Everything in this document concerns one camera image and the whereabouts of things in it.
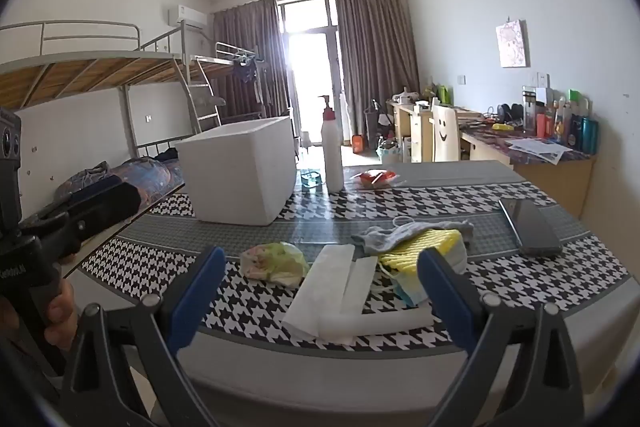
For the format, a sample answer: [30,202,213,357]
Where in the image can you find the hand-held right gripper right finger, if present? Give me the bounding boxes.
[417,247,586,427]

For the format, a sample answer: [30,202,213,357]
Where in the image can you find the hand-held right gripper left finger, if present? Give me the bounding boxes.
[60,246,228,427]

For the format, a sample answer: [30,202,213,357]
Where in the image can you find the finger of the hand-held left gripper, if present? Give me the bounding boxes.
[22,175,142,265]

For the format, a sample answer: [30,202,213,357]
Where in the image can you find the blue face mask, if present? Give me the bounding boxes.
[372,247,468,308]

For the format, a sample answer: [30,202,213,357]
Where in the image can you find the yellow mesh sponge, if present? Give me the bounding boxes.
[378,228,463,280]

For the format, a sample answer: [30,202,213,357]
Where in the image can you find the grey sock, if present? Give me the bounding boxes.
[351,216,475,255]

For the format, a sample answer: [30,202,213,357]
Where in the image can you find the white foam box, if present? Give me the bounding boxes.
[176,116,298,227]

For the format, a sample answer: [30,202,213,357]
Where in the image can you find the person's left hand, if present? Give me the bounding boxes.
[42,279,81,353]

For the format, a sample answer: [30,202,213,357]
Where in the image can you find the blue patterned quilt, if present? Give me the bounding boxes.
[54,157,186,218]

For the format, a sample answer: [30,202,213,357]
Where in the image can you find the white tissue sheet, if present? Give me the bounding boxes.
[281,243,357,338]
[340,254,379,315]
[320,307,436,342]

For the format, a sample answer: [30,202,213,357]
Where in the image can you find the crumpled floral plastic bag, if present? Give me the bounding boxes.
[240,242,311,290]

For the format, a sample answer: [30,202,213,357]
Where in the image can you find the houndstooth tablecloth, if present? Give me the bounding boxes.
[80,159,633,353]

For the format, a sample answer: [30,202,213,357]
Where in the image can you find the black smartphone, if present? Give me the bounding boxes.
[498,198,563,257]

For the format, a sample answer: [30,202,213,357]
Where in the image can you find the red snack packet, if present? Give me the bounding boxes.
[350,168,401,188]

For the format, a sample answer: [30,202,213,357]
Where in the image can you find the grey metal bunk bed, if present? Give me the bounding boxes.
[0,21,223,258]
[190,41,281,128]

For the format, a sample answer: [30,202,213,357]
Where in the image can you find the white trash bin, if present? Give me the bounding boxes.
[376,142,402,165]

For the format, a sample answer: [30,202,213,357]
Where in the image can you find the wooden chair with smiley face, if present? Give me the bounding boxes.
[431,104,460,164]

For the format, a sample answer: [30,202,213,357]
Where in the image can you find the wooden desk with patterned top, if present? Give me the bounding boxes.
[460,107,597,220]

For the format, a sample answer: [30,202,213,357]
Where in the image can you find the light wooden desk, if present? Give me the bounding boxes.
[387,99,436,162]

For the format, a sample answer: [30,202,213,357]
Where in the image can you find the printed papers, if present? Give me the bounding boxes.
[504,138,573,166]

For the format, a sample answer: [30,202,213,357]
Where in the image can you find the white pump bottle red cap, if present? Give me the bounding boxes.
[318,95,345,194]

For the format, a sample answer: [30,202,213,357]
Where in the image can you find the black headphones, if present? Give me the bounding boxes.
[495,103,526,122]

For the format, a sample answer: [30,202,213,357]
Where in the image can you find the hanging dark clothes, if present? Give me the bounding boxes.
[232,54,268,105]

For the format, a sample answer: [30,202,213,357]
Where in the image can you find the white air conditioner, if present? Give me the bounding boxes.
[168,5,207,30]

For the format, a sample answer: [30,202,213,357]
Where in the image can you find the brown curtain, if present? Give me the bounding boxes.
[334,0,421,148]
[212,0,291,122]

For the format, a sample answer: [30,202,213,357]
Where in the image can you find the glass balcony door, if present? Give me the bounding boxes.
[277,0,346,148]

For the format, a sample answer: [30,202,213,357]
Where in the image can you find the wall picture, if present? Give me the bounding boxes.
[496,19,530,68]

